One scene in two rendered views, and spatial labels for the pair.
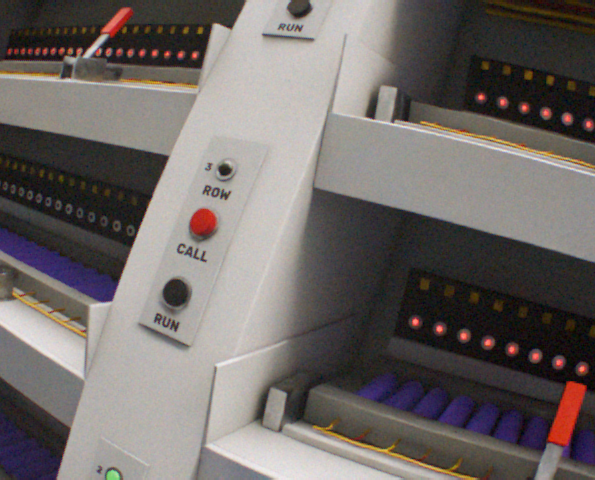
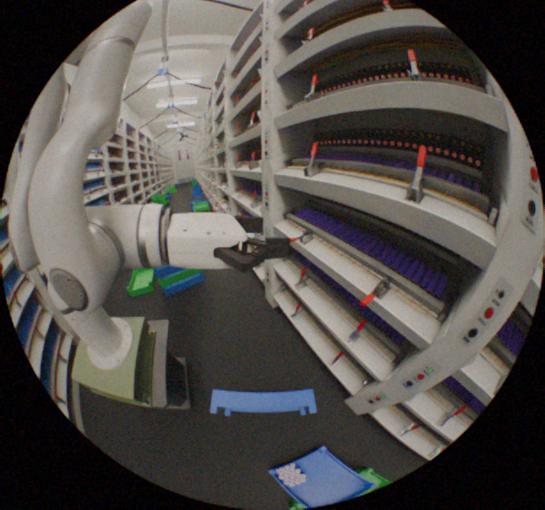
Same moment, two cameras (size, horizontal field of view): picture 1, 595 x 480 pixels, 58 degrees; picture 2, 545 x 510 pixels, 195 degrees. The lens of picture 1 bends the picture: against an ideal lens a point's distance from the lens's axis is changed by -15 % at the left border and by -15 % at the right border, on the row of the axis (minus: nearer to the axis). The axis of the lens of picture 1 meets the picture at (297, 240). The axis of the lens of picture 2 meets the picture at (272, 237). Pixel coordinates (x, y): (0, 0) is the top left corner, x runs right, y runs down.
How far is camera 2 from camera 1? 0.38 m
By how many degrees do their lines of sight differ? 51
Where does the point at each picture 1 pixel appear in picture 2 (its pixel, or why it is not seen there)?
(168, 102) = (483, 245)
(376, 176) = (529, 301)
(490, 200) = not seen: outside the picture
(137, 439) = (442, 363)
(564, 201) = not seen: outside the picture
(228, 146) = (504, 283)
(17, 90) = (375, 200)
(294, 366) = not seen: hidden behind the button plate
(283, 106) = (522, 269)
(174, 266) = (475, 324)
